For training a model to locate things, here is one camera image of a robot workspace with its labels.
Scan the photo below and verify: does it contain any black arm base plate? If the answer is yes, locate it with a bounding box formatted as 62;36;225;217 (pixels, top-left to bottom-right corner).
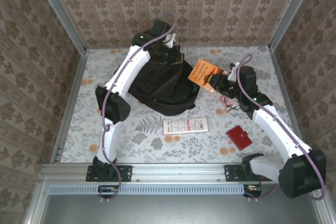
225;164;272;182
86;165;132;182

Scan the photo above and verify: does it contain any pink white striped item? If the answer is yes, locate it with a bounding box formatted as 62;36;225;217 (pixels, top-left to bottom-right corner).
225;99;238;111

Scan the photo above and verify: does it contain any aluminium frame post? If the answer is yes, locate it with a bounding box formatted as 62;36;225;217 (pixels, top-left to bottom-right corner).
267;0;320;51
31;0;87;54

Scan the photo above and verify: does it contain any red snap wallet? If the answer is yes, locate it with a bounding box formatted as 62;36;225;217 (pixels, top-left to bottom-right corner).
226;125;253;151

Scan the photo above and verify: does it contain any steel sheet panel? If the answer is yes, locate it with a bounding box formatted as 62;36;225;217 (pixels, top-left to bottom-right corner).
40;194;322;224

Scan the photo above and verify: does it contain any aluminium side rail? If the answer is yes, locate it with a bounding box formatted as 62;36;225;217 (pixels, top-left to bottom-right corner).
49;53;89;163
270;49;310;162

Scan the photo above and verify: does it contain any black fabric backpack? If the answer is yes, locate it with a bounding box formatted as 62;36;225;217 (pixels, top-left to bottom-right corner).
127;45;200;116

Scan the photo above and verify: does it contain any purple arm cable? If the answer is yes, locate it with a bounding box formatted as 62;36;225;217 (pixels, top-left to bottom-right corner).
99;10;177;204
237;54;327;204

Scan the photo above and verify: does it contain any orange paperback book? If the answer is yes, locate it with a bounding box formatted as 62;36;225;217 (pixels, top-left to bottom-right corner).
187;58;229;92

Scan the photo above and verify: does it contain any grey slotted cable duct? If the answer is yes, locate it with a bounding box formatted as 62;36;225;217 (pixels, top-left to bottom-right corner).
48;184;246;196

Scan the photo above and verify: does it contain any thin aluminium wall rail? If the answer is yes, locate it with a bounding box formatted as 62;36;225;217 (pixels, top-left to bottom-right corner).
85;42;271;50

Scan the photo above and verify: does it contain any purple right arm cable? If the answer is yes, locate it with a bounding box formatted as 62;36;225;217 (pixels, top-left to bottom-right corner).
237;54;327;204

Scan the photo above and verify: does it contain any aluminium mounting rail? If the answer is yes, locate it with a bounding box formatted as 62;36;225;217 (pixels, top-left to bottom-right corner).
39;163;320;182

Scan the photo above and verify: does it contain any white printed box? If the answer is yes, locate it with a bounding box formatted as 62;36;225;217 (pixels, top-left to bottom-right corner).
162;118;210;135

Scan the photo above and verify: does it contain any black connector board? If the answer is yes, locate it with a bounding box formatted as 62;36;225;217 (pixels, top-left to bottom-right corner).
244;184;263;198
98;185;119;196

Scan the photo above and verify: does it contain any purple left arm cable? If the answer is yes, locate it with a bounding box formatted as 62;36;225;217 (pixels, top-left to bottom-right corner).
99;10;177;204

